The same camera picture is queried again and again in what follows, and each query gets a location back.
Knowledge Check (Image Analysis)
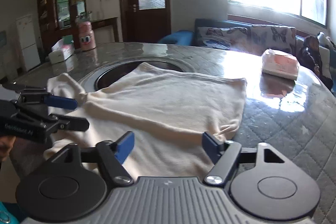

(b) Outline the cream white garment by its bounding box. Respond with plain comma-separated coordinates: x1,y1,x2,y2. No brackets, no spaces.
44,63,247,178

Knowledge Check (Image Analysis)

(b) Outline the teal sleeve forearm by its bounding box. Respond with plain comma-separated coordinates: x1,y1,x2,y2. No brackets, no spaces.
0,202,20,224

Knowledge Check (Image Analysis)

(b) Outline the person left hand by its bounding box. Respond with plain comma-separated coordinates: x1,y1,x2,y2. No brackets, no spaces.
0,136,16,162

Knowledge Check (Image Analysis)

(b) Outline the white tissue box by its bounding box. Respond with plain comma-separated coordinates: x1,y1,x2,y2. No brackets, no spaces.
49,38,75,65

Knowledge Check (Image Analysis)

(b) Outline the round black induction cooktop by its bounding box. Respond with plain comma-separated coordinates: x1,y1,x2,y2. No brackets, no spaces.
79,56,195,93

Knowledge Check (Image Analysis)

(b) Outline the pink cartoon thermos bottle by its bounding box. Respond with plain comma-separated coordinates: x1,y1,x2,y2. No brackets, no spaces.
76,16,96,51

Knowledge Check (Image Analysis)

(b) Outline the white refrigerator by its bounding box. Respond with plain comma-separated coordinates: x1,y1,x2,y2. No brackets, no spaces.
16,15,41,71

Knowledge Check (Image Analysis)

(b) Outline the dark wooden display cabinet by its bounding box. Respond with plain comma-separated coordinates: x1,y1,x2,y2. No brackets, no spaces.
37,0,87,53

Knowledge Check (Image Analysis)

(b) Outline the pink tissue pack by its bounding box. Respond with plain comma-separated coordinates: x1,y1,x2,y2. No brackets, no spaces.
261,49,299,80

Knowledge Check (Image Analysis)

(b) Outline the butterfly print cushion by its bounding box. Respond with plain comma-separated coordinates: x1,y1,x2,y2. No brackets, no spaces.
250,24,296,55
195,27,252,52

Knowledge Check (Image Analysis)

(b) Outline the dark clothed seated person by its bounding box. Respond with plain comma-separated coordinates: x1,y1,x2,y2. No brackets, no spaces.
297,36,333,90

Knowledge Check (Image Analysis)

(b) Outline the blue sofa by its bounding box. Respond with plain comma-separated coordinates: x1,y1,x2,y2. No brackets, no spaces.
157,18,336,62

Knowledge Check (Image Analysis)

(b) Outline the plush toy on sofa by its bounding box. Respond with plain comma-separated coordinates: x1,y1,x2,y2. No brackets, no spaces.
317,32,336,50

